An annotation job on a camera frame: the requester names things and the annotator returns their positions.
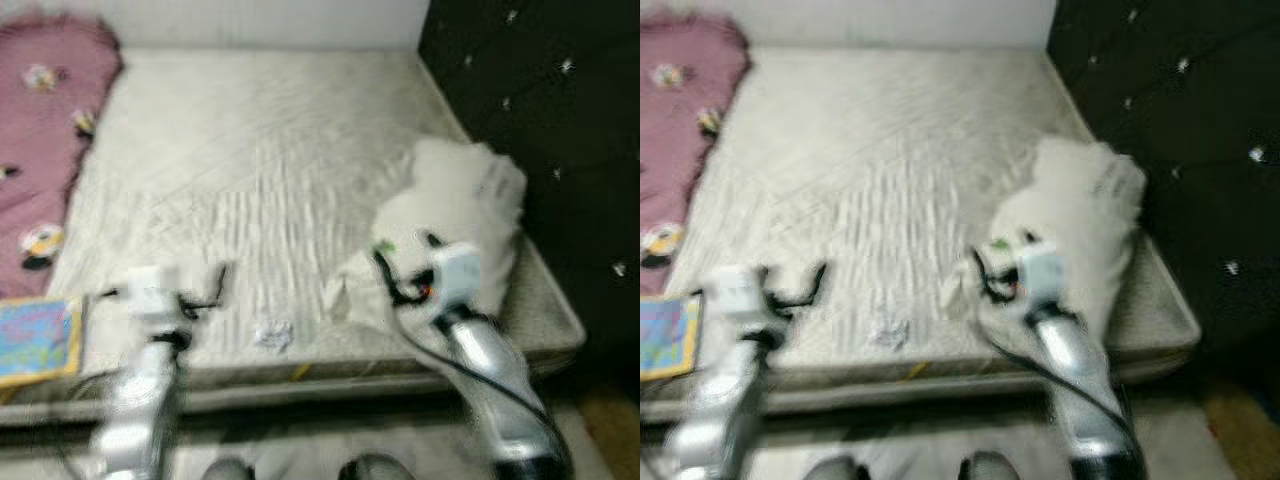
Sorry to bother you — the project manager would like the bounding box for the beige quilted mattress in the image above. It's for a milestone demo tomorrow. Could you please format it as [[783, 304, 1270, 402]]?
[[640, 48, 1201, 421], [0, 48, 588, 426]]

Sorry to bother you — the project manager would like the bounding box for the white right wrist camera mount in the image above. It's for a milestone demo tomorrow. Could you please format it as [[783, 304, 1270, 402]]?
[[432, 243, 483, 309], [1015, 243, 1063, 306]]

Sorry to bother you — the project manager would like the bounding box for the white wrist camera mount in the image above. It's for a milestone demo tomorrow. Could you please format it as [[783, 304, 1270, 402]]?
[[432, 243, 483, 309], [715, 266, 769, 323], [127, 266, 181, 323], [1015, 243, 1063, 306]]

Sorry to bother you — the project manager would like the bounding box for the black tufted headboard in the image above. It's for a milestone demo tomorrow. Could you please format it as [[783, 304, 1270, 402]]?
[[1045, 0, 1280, 351], [418, 0, 641, 376]]

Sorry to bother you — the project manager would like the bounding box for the white pillow with green tree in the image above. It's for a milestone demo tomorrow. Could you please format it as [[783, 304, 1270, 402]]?
[[940, 137, 1148, 341], [322, 137, 528, 331]]

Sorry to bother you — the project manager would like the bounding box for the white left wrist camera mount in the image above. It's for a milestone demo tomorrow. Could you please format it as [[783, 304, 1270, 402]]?
[[127, 266, 181, 323], [715, 266, 769, 323]]

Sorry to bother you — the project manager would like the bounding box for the grey right robot leg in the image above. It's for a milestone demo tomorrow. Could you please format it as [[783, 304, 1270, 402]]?
[[338, 453, 416, 480], [960, 452, 1023, 480]]

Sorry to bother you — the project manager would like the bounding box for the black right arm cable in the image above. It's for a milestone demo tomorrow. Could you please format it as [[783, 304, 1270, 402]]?
[[972, 252, 1136, 436], [375, 250, 563, 443]]

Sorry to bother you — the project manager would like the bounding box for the pink cartoon print blanket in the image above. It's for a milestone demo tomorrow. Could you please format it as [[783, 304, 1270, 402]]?
[[640, 12, 751, 296], [0, 12, 124, 301]]

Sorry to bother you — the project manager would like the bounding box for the colourful children's book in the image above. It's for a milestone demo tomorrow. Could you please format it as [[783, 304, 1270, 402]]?
[[640, 294, 701, 383], [0, 296, 85, 389]]

